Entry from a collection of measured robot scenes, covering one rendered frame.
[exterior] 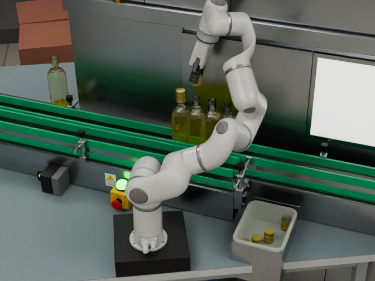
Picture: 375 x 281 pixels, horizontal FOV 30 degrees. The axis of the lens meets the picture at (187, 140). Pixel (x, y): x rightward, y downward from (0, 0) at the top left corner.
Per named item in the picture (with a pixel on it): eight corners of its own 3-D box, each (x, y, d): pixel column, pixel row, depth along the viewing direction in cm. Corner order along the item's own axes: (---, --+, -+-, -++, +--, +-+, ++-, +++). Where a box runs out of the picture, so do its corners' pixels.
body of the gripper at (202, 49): (202, 23, 233) (195, 51, 240) (192, 37, 225) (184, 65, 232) (223, 32, 232) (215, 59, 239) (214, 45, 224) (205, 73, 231)
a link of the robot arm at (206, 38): (203, 19, 232) (202, 25, 234) (195, 29, 225) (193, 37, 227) (225, 27, 231) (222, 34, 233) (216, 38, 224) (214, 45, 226)
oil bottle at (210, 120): (221, 158, 259) (222, 108, 246) (216, 166, 254) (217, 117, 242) (207, 155, 260) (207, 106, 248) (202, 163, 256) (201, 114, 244)
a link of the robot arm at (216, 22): (243, 20, 215) (216, 20, 211) (234, 48, 222) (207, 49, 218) (223, -6, 225) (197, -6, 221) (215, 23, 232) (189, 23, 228)
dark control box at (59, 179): (71, 184, 268) (68, 166, 263) (60, 197, 262) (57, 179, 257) (52, 180, 270) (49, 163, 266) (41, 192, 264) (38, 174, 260)
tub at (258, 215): (297, 228, 245) (298, 209, 240) (280, 271, 228) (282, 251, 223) (249, 217, 250) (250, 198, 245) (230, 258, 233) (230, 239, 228)
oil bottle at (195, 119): (206, 155, 260) (206, 106, 248) (201, 163, 256) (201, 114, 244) (192, 152, 262) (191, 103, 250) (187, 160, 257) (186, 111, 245)
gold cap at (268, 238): (272, 245, 236) (272, 235, 233) (261, 242, 237) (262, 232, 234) (274, 238, 238) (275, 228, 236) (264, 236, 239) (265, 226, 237)
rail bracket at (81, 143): (91, 160, 260) (87, 130, 252) (81, 171, 254) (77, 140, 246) (81, 158, 261) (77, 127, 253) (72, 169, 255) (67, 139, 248)
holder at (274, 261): (299, 219, 249) (301, 202, 245) (280, 271, 228) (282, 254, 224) (253, 209, 254) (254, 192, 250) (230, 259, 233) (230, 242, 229)
